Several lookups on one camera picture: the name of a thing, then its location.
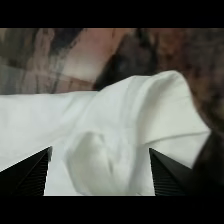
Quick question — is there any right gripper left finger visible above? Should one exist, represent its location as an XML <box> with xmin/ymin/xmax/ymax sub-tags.
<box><xmin>0</xmin><ymin>145</ymin><xmax>54</xmax><ymax>197</ymax></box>

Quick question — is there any white shirt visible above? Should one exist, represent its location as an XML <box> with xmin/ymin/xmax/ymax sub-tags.
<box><xmin>0</xmin><ymin>69</ymin><xmax>212</xmax><ymax>197</ymax></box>

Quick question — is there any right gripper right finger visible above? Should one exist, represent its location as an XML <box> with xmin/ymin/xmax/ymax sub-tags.
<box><xmin>148</xmin><ymin>147</ymin><xmax>201</xmax><ymax>197</ymax></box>

